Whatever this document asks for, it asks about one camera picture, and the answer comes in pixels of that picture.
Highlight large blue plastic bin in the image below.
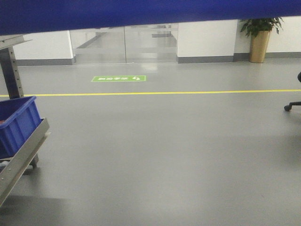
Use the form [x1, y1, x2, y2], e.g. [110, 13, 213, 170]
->
[0, 0, 301, 35]

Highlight small blue bin on rack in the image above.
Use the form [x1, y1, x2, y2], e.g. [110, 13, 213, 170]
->
[0, 96, 41, 159]

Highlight green floor sign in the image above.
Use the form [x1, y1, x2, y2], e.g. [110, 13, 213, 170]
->
[91, 75, 147, 82]

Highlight glass double door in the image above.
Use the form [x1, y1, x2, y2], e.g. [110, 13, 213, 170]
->
[70, 24, 178, 64]

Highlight gold plant pot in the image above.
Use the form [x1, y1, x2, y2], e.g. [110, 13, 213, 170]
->
[249, 31, 271, 63]

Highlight potted green plant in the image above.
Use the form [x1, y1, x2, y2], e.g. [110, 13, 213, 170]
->
[240, 17, 284, 37]

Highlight black office chair base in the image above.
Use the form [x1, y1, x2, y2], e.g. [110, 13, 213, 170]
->
[284, 73, 301, 112]

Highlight grey metal rack frame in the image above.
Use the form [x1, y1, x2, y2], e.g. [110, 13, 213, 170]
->
[0, 34, 49, 203]

